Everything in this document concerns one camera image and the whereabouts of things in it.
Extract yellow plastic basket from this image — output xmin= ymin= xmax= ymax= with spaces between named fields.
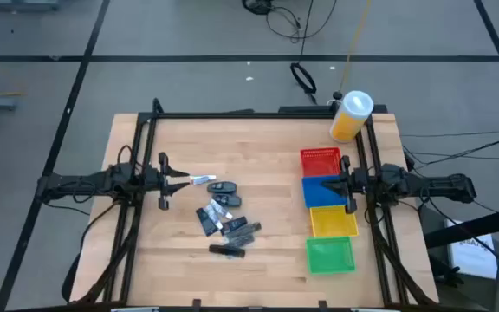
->
xmin=309 ymin=205 xmax=360 ymax=239

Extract yellow canister with white lid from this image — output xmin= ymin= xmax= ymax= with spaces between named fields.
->
xmin=329 ymin=89 xmax=375 ymax=144

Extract white box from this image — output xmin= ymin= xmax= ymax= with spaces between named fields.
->
xmin=445 ymin=218 xmax=499 ymax=281

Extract red plastic basket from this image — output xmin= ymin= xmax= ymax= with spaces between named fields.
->
xmin=299 ymin=146 xmax=343 ymax=178

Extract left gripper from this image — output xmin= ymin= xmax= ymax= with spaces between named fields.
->
xmin=143 ymin=151 xmax=191 ymax=211

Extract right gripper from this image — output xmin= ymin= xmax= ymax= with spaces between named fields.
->
xmin=321 ymin=154 xmax=368 ymax=215

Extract green plastic basket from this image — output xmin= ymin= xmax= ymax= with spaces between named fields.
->
xmin=305 ymin=236 xmax=358 ymax=276

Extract black oval case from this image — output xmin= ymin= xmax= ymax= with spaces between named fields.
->
xmin=211 ymin=192 xmax=243 ymax=209
xmin=206 ymin=180 xmax=238 ymax=195

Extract coiled black cable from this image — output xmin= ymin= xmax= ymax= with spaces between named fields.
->
xmin=289 ymin=62 xmax=319 ymax=95

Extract black floor cable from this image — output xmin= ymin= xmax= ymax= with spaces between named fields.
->
xmin=242 ymin=0 xmax=338 ymax=60

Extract black side cables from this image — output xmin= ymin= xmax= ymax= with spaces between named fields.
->
xmin=399 ymin=128 xmax=499 ymax=171

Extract black comb in clear wrapper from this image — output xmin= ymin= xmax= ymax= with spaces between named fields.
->
xmin=224 ymin=221 xmax=262 ymax=240
xmin=224 ymin=233 xmax=256 ymax=249

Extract black aluminium table frame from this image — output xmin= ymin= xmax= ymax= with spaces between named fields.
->
xmin=71 ymin=97 xmax=439 ymax=309

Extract yellow floor cable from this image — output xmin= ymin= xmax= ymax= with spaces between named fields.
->
xmin=338 ymin=0 xmax=373 ymax=94

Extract black metal beam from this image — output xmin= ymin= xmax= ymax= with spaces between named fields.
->
xmin=422 ymin=202 xmax=499 ymax=249

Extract blue plastic basket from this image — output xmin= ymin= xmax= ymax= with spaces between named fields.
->
xmin=301 ymin=174 xmax=348 ymax=209

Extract black travel tube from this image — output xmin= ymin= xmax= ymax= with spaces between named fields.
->
xmin=220 ymin=216 xmax=249 ymax=236
xmin=195 ymin=207 xmax=219 ymax=237

